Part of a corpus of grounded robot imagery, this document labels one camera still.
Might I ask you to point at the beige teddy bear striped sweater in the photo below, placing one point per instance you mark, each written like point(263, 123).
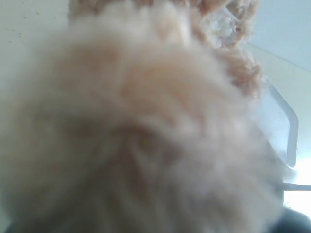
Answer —
point(124, 122)

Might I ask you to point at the white rectangular plastic tray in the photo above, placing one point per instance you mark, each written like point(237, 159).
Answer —
point(284, 115)

